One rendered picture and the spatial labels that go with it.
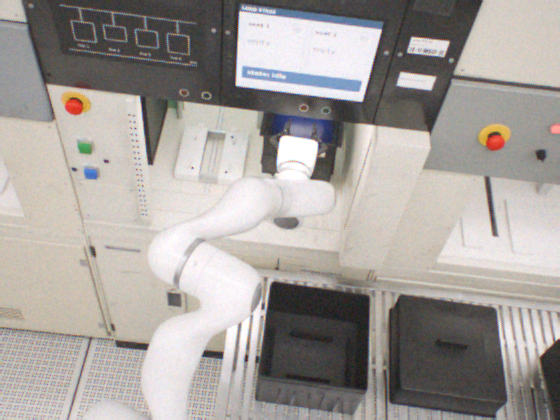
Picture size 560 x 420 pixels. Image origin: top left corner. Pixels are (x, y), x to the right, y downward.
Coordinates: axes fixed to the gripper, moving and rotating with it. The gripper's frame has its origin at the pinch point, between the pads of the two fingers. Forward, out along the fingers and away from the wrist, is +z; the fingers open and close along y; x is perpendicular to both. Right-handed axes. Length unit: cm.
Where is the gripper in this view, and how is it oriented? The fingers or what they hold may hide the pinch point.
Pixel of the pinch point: (301, 128)
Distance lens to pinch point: 175.1
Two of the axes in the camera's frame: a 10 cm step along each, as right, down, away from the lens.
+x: 0.9, -5.9, -8.0
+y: 9.9, 1.6, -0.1
